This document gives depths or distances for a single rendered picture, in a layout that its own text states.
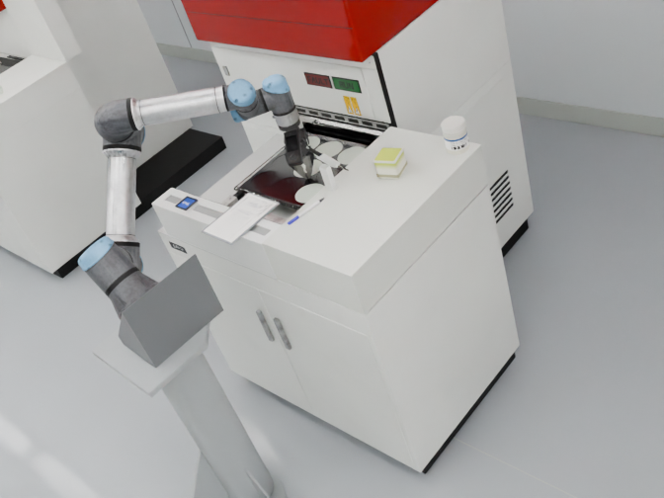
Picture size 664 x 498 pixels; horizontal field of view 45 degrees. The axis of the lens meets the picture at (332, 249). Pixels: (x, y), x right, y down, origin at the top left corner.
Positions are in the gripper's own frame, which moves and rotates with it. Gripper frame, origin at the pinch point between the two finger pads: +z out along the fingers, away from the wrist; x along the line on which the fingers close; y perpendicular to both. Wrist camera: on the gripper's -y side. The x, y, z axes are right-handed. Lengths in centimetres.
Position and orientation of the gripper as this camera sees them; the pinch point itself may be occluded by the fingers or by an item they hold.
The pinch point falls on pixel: (306, 176)
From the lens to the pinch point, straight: 262.2
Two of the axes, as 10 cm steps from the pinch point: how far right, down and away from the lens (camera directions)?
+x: -9.6, 2.3, 1.4
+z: 2.7, 7.5, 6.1
